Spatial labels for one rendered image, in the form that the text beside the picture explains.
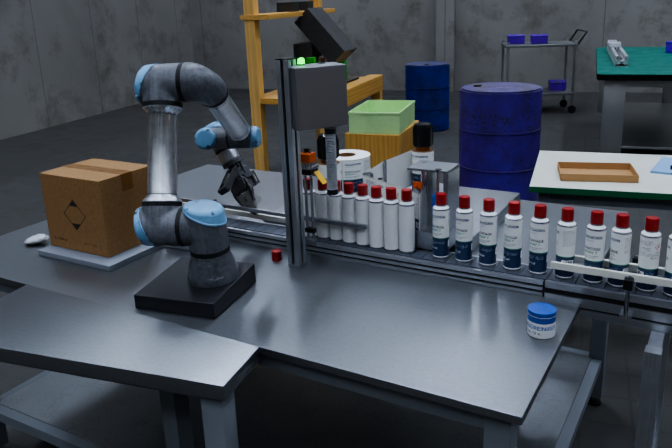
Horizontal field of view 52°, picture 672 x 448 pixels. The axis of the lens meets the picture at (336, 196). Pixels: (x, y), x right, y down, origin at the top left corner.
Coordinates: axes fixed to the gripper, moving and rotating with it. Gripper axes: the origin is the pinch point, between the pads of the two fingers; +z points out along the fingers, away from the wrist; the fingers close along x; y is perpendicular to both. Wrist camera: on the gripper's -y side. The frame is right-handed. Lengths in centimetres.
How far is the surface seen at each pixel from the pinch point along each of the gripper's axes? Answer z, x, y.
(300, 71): -29, -56, -16
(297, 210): 7.1, -30.2, -15.5
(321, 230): 16.8, -24.5, -1.5
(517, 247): 47, -84, -1
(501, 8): -136, 151, 952
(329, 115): -14, -53, -9
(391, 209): 21, -53, -2
